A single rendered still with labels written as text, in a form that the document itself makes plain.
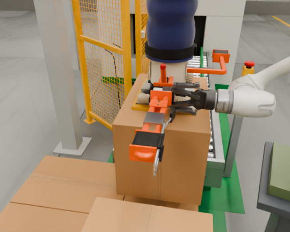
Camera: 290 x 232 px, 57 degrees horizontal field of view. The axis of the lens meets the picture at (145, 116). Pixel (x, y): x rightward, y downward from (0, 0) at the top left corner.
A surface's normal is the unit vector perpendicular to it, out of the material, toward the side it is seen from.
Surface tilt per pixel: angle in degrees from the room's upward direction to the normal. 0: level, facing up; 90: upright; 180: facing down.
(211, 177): 90
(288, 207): 0
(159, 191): 89
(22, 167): 0
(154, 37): 78
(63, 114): 90
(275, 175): 2
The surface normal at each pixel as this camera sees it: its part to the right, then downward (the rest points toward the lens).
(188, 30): 0.63, 0.15
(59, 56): -0.17, 0.50
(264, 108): -0.01, 0.35
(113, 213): 0.00, -0.86
